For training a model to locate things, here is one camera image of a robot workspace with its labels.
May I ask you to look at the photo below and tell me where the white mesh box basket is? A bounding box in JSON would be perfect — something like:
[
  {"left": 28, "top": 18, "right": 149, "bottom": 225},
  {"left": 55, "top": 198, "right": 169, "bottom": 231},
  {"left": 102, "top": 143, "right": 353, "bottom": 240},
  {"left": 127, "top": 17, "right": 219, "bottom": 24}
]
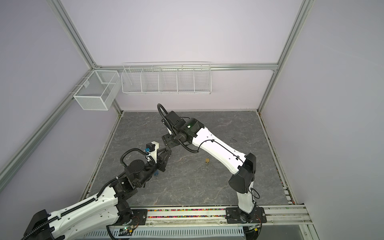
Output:
[{"left": 74, "top": 70, "right": 122, "bottom": 111}]

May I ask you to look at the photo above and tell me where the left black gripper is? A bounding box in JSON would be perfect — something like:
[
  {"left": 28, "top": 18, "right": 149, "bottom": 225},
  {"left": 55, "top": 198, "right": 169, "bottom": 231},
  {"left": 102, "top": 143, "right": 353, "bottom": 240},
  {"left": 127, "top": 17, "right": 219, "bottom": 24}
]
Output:
[{"left": 136, "top": 147, "right": 171, "bottom": 187}]

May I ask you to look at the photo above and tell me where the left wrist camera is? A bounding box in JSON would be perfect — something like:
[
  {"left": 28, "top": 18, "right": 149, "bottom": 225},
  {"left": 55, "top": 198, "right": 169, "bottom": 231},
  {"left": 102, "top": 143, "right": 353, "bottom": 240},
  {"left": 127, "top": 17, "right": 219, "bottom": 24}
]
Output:
[{"left": 145, "top": 142, "right": 159, "bottom": 164}]

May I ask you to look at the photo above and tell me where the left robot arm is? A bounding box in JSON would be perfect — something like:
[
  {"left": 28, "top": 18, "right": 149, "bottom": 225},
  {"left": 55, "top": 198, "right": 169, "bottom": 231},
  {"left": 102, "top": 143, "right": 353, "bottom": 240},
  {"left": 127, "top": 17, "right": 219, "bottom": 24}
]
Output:
[{"left": 23, "top": 143, "right": 172, "bottom": 240}]

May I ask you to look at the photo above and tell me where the white vented cable duct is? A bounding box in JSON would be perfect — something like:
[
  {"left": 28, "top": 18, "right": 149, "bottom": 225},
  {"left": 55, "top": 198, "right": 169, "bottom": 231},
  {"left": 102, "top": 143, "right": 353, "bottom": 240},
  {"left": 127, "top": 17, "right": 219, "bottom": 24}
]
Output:
[{"left": 77, "top": 227, "right": 245, "bottom": 240}]

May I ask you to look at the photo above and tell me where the white wire shelf basket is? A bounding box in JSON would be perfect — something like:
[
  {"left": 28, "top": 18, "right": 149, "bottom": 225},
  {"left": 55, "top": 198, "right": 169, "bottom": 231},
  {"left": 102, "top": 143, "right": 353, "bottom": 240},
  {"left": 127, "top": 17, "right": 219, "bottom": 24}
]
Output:
[{"left": 121, "top": 62, "right": 212, "bottom": 95}]

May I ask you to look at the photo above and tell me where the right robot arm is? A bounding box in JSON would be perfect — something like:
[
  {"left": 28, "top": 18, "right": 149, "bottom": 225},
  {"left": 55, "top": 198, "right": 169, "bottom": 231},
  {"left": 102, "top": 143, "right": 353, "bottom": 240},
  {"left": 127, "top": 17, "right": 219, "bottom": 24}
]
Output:
[{"left": 157, "top": 104, "right": 263, "bottom": 224}]

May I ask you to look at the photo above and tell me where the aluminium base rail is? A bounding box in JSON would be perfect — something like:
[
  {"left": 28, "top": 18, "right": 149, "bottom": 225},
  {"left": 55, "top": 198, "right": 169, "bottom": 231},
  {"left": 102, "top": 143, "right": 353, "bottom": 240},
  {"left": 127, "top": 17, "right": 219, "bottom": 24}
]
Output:
[{"left": 59, "top": 205, "right": 313, "bottom": 230}]

